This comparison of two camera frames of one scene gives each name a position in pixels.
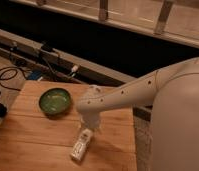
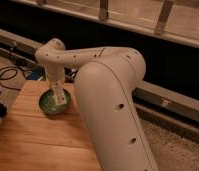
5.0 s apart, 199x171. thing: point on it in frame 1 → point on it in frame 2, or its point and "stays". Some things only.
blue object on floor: x=34 y=75 stays
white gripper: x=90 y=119 → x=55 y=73
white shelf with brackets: x=180 y=21 stays
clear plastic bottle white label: x=81 y=146 → x=59 y=96
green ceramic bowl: x=55 y=101 stays
